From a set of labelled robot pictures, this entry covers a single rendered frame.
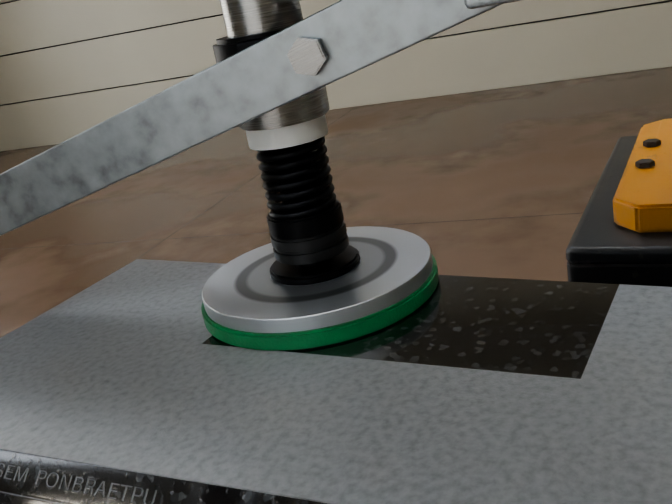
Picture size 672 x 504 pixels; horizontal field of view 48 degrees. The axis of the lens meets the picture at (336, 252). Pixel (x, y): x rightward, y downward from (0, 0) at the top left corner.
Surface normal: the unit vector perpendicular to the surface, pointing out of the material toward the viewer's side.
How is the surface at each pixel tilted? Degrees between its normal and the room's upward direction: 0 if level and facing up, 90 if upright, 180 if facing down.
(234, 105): 90
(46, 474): 45
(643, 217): 90
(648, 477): 0
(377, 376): 0
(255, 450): 0
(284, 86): 90
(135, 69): 90
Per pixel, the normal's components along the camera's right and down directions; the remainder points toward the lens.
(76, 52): -0.33, 0.38
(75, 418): -0.18, -0.92
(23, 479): -0.43, -0.39
